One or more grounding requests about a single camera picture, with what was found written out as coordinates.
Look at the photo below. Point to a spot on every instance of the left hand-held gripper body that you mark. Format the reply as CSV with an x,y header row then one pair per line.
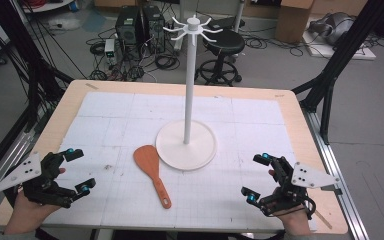
x,y
46,186

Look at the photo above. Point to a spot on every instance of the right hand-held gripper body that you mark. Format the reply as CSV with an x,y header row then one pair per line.
x,y
288,196

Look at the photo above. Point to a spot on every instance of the orange rice paddle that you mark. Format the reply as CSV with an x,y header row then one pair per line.
x,y
146,160

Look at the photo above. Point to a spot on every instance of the white rack stand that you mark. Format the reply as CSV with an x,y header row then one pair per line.
x,y
189,100

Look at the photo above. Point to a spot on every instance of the person's right hand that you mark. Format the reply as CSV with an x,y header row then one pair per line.
x,y
296,223

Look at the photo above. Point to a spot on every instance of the person's left hand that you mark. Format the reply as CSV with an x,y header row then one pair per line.
x,y
26,216

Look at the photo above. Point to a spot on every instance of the white grid mat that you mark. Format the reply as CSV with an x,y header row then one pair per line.
x,y
246,133

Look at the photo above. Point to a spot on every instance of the thin wooden stick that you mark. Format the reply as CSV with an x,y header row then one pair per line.
x,y
323,220

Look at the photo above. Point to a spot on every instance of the black clip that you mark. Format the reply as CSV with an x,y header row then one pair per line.
x,y
330,189

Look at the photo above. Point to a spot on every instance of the small bench power supply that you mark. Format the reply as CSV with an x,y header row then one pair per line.
x,y
110,48

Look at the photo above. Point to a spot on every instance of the black round stool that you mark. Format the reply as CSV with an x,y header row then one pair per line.
x,y
226,41

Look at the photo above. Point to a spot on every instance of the white floor board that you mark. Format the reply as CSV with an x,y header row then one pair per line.
x,y
346,53

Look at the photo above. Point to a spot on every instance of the black computer tower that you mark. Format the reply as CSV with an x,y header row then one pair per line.
x,y
153,26
128,26

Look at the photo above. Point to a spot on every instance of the cardboard box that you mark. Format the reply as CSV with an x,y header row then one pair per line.
x,y
293,20

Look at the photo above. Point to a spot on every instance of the grey bag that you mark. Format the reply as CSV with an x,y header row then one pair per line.
x,y
333,28

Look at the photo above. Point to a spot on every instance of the white round table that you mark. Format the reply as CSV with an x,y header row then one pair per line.
x,y
46,6

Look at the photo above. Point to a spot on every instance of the aluminium rail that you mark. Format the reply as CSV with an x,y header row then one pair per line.
x,y
333,160
6,156

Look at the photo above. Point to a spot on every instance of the black frame strut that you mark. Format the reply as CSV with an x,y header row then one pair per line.
x,y
346,50

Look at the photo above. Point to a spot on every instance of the white metal post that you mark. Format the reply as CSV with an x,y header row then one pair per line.
x,y
240,15

